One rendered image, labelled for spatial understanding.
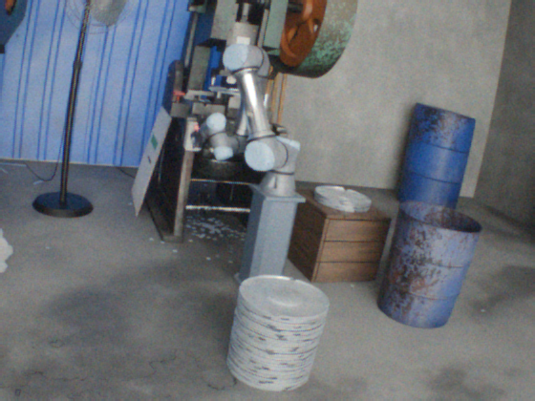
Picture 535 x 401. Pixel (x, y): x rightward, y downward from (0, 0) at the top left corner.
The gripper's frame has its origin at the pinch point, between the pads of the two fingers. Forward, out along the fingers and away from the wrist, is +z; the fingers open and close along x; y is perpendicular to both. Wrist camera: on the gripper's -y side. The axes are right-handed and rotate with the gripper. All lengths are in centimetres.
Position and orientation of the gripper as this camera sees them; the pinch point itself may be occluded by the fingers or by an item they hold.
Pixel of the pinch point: (195, 140)
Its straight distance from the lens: 253.8
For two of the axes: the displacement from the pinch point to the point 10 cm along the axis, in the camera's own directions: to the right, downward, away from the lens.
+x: 9.2, 0.6, 3.9
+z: -4.0, 2.0, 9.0
